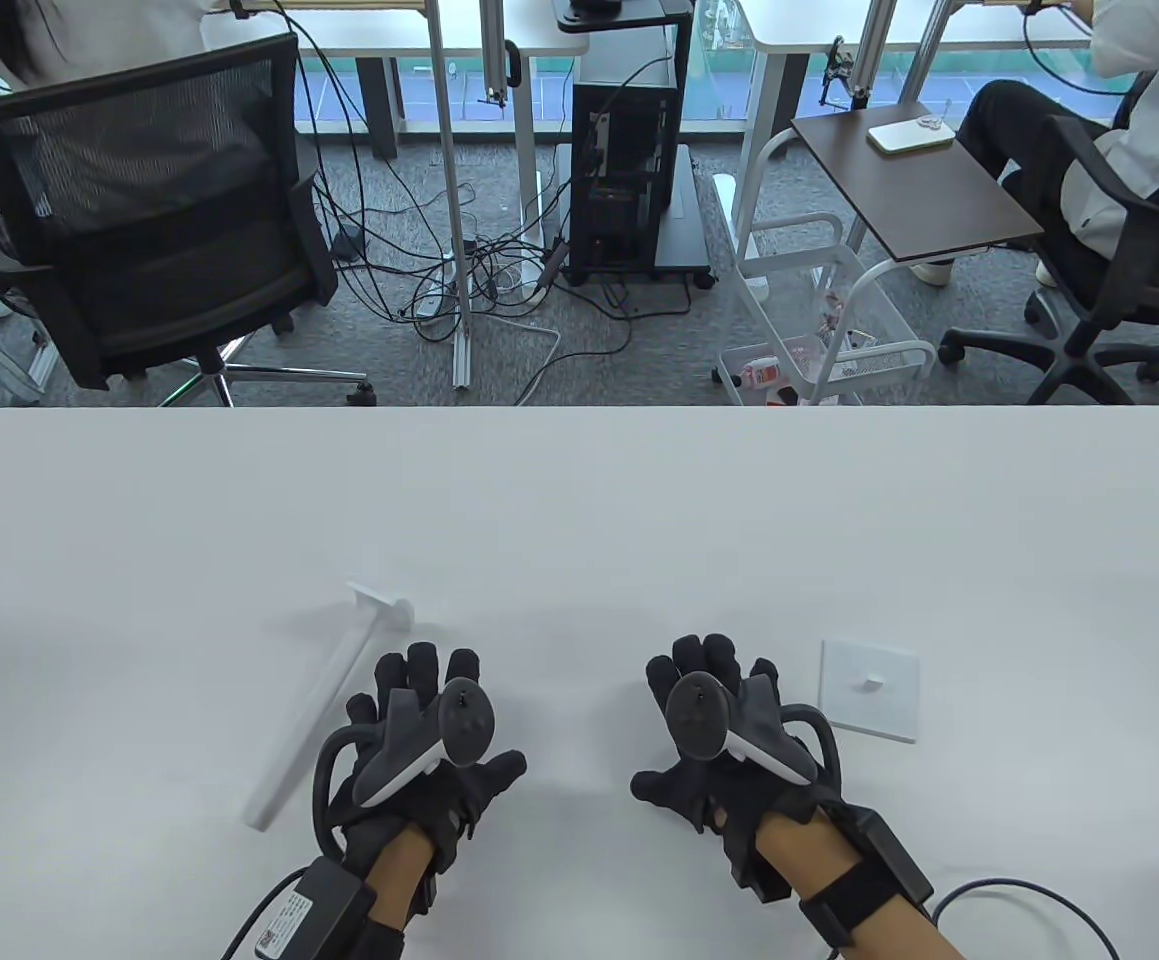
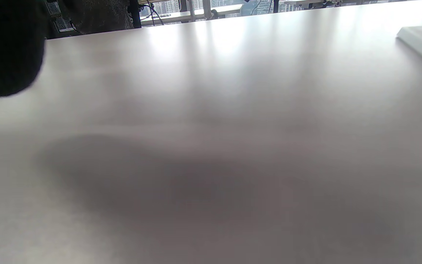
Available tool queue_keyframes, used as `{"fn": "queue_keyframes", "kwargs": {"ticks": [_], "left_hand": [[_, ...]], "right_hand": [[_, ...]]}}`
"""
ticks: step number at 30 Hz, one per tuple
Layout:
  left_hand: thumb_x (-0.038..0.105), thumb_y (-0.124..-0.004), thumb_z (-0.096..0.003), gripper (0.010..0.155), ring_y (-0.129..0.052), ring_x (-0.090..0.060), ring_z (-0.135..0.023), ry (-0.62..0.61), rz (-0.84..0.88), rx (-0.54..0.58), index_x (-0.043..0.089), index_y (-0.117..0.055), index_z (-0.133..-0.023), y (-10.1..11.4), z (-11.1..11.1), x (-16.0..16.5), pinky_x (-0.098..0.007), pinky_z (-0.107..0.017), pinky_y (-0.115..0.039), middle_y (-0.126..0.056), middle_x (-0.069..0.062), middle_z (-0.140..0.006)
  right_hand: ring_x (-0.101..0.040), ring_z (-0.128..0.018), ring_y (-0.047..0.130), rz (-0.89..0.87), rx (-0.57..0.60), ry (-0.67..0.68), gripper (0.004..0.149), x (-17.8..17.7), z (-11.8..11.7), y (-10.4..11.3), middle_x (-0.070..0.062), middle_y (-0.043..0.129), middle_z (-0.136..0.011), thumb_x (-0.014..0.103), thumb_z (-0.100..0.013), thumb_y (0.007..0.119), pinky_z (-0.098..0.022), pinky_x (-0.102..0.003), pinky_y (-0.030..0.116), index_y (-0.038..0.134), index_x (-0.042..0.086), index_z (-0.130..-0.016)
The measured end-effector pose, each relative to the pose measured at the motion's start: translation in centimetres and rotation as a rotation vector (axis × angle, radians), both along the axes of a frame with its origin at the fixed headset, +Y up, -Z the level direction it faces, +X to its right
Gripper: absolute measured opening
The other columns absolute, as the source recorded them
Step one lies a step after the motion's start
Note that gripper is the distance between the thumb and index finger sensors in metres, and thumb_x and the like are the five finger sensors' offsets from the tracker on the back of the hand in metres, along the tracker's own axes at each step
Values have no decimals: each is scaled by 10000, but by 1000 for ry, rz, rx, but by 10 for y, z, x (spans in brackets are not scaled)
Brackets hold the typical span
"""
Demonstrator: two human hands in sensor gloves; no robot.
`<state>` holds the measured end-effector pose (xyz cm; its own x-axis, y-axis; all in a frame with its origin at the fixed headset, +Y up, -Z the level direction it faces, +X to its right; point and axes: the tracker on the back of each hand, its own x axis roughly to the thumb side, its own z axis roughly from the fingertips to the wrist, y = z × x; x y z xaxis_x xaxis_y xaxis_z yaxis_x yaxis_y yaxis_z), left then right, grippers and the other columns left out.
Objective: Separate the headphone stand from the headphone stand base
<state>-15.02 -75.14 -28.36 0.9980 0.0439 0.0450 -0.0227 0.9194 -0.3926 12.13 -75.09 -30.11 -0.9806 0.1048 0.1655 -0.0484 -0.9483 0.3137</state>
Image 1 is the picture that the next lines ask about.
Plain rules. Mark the black office chair with armrest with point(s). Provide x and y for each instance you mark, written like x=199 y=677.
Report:
x=1129 y=260

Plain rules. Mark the person's right thumb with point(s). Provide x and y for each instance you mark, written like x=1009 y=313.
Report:
x=661 y=785

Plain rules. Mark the black white glove-mounted controller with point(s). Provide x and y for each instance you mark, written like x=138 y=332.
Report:
x=419 y=745
x=729 y=725

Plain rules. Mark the person's right hand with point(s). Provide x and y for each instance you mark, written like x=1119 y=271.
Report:
x=684 y=790

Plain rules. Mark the person's right middle finger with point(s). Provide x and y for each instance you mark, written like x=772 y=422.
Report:
x=691 y=655

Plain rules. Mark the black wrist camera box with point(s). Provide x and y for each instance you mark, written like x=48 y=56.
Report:
x=314 y=905
x=884 y=860

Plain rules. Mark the small bottle with red label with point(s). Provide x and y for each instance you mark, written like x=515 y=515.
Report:
x=761 y=373

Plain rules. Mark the white square plate with peg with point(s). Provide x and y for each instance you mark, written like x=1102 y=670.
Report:
x=864 y=695

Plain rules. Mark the person's left thumb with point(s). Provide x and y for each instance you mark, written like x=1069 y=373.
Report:
x=499 y=772

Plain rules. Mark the black mesh office chair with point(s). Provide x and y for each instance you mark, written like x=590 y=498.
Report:
x=159 y=200

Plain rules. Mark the white rod with flat base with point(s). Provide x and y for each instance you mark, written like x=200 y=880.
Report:
x=314 y=700

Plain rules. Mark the person's left middle finger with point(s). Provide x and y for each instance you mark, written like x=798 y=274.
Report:
x=422 y=668

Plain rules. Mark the black computer tower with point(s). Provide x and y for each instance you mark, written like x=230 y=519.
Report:
x=624 y=170

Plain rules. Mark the black wheeled computer stand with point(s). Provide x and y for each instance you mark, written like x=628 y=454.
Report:
x=674 y=255

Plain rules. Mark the person's right forearm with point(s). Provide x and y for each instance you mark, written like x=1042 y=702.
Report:
x=809 y=850

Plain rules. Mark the person's left forearm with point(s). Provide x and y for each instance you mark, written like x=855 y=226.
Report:
x=399 y=880

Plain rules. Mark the person's left hand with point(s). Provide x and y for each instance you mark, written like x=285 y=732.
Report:
x=459 y=790

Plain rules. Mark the person's left little finger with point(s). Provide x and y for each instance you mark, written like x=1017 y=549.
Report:
x=361 y=710

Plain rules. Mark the white desk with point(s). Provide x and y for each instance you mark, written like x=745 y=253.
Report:
x=379 y=30
x=819 y=30

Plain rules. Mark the brown side table white frame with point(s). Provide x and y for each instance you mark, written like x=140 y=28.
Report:
x=919 y=190

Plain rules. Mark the person's right little finger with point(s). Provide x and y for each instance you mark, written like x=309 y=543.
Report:
x=764 y=672

